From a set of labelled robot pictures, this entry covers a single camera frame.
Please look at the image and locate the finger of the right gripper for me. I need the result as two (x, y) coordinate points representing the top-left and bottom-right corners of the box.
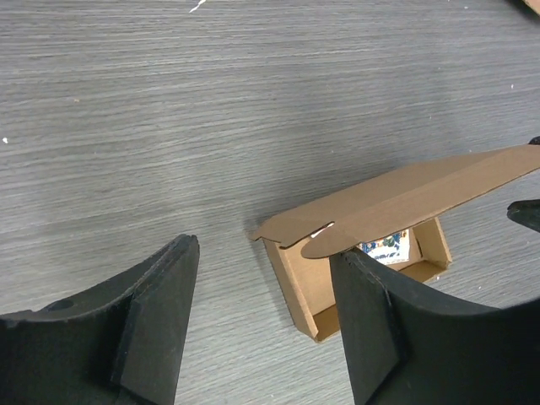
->
(507, 199), (540, 232)

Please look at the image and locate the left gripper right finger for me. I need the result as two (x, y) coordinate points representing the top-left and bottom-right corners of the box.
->
(330, 250), (539, 404)

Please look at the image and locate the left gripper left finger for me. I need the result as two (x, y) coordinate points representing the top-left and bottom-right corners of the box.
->
(1, 235), (200, 404)

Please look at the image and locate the brown cardboard box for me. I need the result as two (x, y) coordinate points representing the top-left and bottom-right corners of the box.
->
(249, 144), (539, 343)

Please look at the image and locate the small white carton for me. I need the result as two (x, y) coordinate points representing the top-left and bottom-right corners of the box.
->
(358, 229), (411, 266)

